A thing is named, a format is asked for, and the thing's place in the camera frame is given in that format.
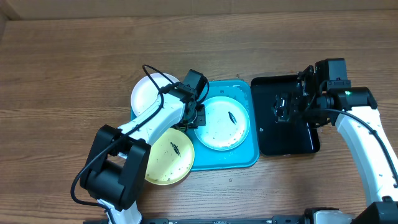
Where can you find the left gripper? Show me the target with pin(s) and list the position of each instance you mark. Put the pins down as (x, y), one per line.
(200, 119)

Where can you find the light blue plate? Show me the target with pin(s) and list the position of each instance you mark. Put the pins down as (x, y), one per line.
(227, 124)

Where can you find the dark green sponge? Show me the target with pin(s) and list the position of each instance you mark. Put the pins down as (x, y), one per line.
(281, 107)

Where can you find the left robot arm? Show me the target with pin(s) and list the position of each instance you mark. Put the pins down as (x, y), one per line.
(116, 165)

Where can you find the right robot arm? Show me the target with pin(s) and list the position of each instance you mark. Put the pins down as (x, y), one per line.
(354, 113)

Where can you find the black plastic tray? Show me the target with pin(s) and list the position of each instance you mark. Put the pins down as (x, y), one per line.
(276, 139)

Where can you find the white plate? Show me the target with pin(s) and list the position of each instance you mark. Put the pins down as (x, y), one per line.
(144, 93)

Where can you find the yellow plate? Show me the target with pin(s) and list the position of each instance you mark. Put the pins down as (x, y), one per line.
(171, 158)

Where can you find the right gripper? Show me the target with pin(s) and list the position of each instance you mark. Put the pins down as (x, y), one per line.
(293, 101)

